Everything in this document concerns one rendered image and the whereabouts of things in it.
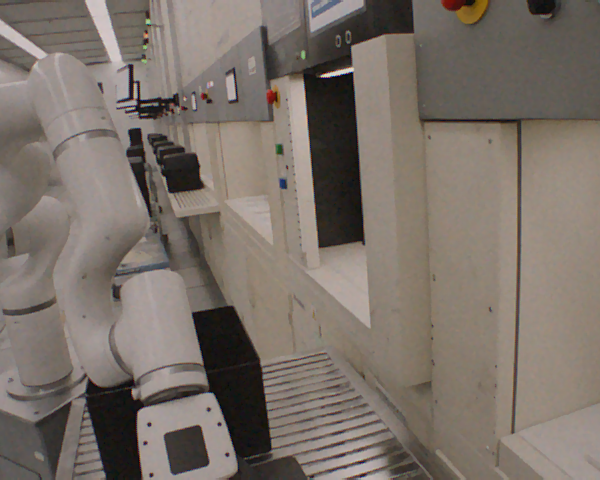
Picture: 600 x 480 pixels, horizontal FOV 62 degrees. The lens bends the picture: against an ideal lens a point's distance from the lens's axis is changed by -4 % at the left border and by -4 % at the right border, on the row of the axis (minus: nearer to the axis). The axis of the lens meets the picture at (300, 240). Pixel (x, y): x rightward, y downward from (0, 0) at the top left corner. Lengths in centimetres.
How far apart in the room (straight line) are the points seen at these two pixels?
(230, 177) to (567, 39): 252
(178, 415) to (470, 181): 44
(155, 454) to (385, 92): 54
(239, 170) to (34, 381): 192
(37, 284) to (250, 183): 190
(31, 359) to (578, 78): 115
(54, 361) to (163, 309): 68
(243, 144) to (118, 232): 229
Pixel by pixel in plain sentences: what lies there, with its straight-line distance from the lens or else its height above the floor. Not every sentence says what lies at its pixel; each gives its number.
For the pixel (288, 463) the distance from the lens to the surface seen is 74.
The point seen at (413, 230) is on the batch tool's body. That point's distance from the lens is 78.
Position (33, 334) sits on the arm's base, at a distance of 126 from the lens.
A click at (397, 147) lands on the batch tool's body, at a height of 125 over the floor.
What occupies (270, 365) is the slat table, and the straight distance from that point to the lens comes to 121.
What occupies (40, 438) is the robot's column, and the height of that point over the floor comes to 71.
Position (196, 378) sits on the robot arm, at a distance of 62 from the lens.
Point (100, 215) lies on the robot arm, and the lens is 67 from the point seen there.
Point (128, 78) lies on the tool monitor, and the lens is 430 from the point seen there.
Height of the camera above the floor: 131
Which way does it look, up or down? 14 degrees down
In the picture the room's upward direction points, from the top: 5 degrees counter-clockwise
